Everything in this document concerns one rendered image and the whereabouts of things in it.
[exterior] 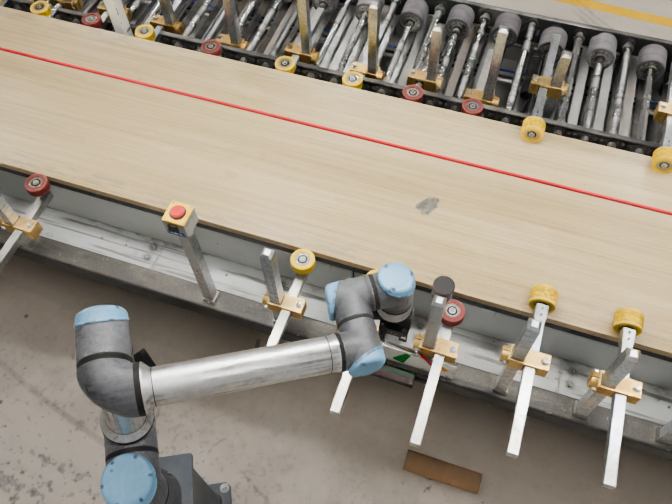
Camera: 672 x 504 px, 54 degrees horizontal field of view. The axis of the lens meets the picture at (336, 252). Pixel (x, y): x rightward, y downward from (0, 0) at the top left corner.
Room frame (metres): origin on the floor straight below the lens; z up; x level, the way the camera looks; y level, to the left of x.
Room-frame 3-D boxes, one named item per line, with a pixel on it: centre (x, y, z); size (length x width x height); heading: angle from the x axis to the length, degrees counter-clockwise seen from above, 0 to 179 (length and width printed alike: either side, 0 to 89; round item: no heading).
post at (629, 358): (0.61, -0.74, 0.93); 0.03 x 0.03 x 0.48; 69
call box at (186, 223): (1.07, 0.44, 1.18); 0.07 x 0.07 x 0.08; 69
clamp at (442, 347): (0.79, -0.29, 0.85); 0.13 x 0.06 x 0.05; 69
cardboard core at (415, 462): (0.60, -0.38, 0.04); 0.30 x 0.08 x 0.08; 69
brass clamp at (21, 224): (1.33, 1.11, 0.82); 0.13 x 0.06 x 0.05; 69
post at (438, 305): (0.79, -0.27, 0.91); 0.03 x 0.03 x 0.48; 69
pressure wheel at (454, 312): (0.88, -0.35, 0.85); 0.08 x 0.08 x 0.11
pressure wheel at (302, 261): (1.09, 0.11, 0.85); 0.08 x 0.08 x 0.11
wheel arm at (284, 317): (0.90, 0.18, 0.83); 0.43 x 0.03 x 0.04; 159
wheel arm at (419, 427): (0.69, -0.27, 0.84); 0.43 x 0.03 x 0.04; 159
